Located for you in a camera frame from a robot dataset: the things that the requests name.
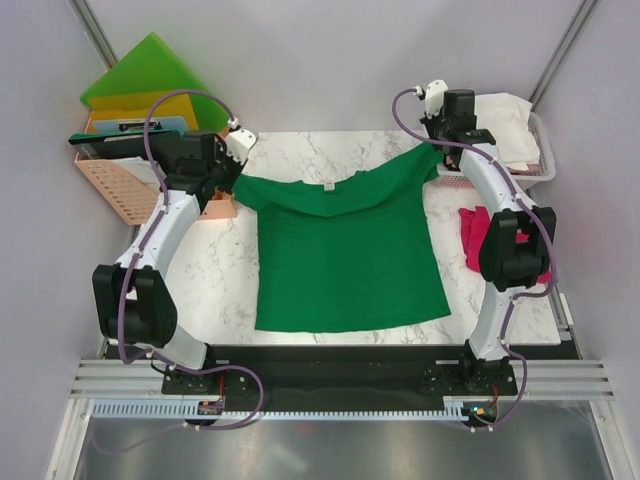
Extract green t shirt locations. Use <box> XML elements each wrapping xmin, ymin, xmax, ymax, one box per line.
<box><xmin>234</xmin><ymin>144</ymin><xmax>450</xmax><ymax>333</ymax></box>

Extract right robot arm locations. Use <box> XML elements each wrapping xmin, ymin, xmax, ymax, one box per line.
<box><xmin>419</xmin><ymin>80</ymin><xmax>557</xmax><ymax>394</ymax></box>

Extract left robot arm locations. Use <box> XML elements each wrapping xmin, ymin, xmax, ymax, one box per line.
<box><xmin>92</xmin><ymin>127</ymin><xmax>258</xmax><ymax>393</ymax></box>

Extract white laundry basket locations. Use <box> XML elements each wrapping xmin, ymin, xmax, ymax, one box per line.
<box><xmin>434</xmin><ymin>92</ymin><xmax>558</xmax><ymax>190</ymax></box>

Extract white t shirt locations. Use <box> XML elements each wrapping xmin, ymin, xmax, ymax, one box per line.
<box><xmin>475</xmin><ymin>93</ymin><xmax>539</xmax><ymax>155</ymax></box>

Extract black binder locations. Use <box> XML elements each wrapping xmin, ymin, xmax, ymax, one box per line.
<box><xmin>68</xmin><ymin>130</ymin><xmax>182</xmax><ymax>160</ymax></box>

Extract blue clipboard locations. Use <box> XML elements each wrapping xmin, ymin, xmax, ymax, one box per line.
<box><xmin>93</xmin><ymin>116</ymin><xmax>188</xmax><ymax>134</ymax></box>

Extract pink t shirt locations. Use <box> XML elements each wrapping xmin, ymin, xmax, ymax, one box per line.
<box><xmin>444</xmin><ymin>149</ymin><xmax>544</xmax><ymax>176</ymax></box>

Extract peach file organizer basket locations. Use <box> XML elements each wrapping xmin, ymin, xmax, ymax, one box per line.
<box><xmin>74</xmin><ymin>112</ymin><xmax>237</xmax><ymax>226</ymax></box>

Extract red t shirt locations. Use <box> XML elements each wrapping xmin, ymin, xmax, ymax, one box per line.
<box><xmin>459</xmin><ymin>206</ymin><xmax>551</xmax><ymax>292</ymax></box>

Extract yellow plastic folder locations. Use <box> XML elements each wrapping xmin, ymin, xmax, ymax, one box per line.
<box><xmin>87</xmin><ymin>91</ymin><xmax>198</xmax><ymax>133</ymax></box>

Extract green plastic folder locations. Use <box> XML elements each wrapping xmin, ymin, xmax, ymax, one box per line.
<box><xmin>80</xmin><ymin>33</ymin><xmax>237</xmax><ymax>133</ymax></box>

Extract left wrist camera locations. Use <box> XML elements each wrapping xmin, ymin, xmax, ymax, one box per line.
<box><xmin>225</xmin><ymin>117</ymin><xmax>259</xmax><ymax>166</ymax></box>

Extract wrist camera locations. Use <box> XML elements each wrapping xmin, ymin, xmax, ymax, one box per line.
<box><xmin>414</xmin><ymin>79</ymin><xmax>448</xmax><ymax>119</ymax></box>
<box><xmin>225</xmin><ymin>117</ymin><xmax>259</xmax><ymax>166</ymax></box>

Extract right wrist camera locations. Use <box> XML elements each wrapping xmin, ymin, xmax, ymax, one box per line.
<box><xmin>414</xmin><ymin>79</ymin><xmax>448</xmax><ymax>119</ymax></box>

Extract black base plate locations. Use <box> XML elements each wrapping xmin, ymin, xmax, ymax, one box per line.
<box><xmin>159</xmin><ymin>343</ymin><xmax>519</xmax><ymax>401</ymax></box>

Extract white cable duct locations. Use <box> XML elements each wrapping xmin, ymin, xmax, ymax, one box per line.
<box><xmin>91</xmin><ymin>399</ymin><xmax>468</xmax><ymax>421</ymax></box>

